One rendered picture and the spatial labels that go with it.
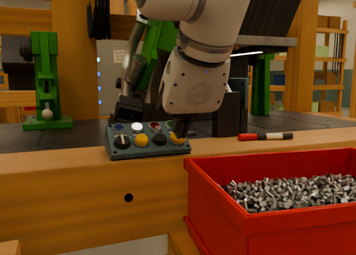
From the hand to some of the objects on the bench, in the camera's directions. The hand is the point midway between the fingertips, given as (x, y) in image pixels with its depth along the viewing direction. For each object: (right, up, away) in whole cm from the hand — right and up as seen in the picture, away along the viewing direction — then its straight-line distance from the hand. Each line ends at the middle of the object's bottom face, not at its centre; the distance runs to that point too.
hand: (180, 125), depth 56 cm
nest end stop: (-13, 0, +21) cm, 25 cm away
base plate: (+1, -2, +38) cm, 38 cm away
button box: (-7, -9, +4) cm, 12 cm away
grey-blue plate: (+15, -2, +26) cm, 30 cm away
